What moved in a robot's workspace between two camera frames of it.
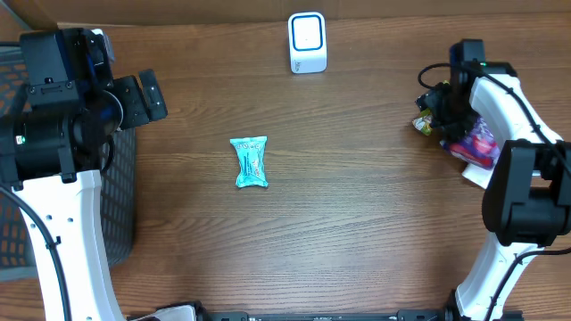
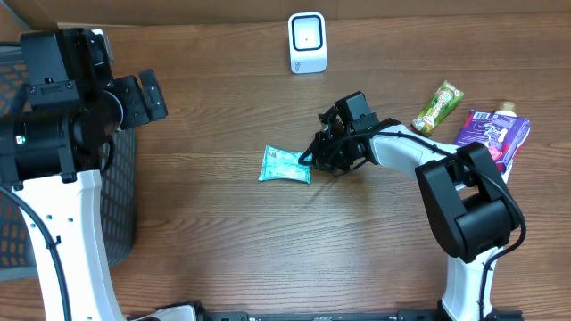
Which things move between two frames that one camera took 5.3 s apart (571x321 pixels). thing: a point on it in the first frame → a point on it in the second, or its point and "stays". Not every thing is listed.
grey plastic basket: [118, 186] stays
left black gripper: [152, 94] stays
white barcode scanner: [307, 42] stays
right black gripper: [448, 134] → [323, 154]
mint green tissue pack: [252, 155] → [279, 164]
